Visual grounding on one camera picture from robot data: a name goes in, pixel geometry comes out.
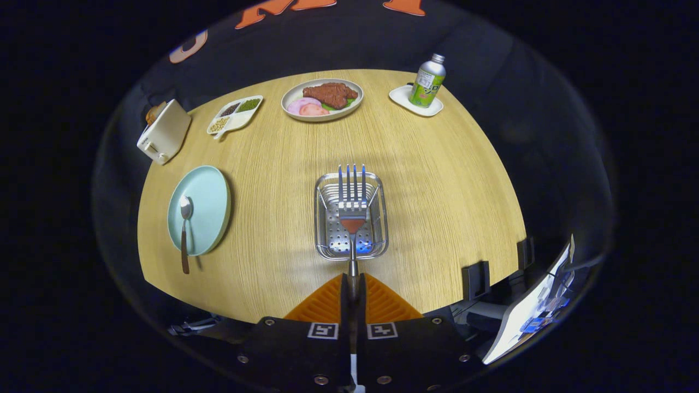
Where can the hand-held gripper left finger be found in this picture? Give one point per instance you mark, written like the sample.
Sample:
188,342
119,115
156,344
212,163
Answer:
344,311

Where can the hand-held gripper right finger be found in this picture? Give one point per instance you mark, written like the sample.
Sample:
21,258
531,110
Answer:
361,311

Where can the perforated metal basket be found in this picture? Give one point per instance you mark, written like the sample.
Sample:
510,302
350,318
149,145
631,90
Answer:
327,240

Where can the black table clamp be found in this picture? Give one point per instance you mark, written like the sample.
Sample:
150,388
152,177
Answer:
475,281
525,254

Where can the light blue plate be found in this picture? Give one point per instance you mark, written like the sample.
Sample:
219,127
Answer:
207,202

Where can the salmon pink ham slice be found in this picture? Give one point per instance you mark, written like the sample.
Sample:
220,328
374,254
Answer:
314,110

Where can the green lettuce leaf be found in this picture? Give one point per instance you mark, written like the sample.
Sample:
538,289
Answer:
349,102

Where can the pale pink ham slice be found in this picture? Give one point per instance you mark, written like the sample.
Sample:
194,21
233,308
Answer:
297,105

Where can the white square coaster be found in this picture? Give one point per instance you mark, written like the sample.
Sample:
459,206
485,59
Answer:
401,97

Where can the brown steak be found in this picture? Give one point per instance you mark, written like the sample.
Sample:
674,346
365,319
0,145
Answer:
330,94

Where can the white divided dish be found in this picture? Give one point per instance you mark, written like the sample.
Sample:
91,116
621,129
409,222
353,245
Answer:
240,119

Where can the beige round plate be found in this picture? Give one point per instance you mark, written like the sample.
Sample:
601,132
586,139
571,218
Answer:
292,93

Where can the yellow beans pile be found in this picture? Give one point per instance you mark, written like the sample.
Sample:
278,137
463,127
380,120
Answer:
218,124

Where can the green beans pile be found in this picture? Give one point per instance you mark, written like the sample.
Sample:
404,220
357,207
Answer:
249,105

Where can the dark beans pile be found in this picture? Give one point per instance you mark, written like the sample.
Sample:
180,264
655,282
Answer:
230,109

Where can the green label metal bottle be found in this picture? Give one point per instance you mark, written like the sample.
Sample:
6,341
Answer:
427,82

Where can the white toaster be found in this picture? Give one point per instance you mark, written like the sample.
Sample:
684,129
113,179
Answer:
166,134

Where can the brown toast slice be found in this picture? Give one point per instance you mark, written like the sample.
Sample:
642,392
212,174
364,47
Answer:
154,113

